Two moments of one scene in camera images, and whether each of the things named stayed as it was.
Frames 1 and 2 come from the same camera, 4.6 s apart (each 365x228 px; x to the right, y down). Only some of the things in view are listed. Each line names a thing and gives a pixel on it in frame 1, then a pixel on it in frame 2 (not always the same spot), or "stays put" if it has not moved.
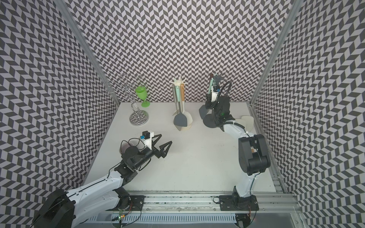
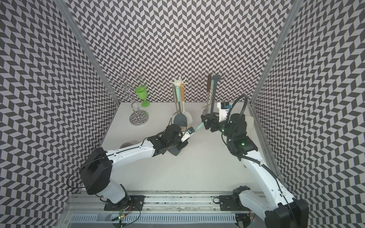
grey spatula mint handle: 204,110 -> 174,150
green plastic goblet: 141,91 stays put
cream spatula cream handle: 174,91 stays put
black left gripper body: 147,154 -> 178,143
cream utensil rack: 178,82 stays put
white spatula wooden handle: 249,122 stays put
